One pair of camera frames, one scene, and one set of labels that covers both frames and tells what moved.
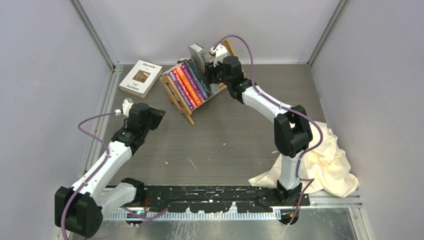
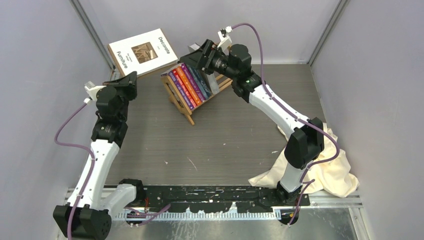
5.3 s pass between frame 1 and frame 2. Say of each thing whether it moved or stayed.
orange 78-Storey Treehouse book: stayed
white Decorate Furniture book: moved
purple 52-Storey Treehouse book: moved
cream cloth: stayed
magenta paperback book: stayed
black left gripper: moved
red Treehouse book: stayed
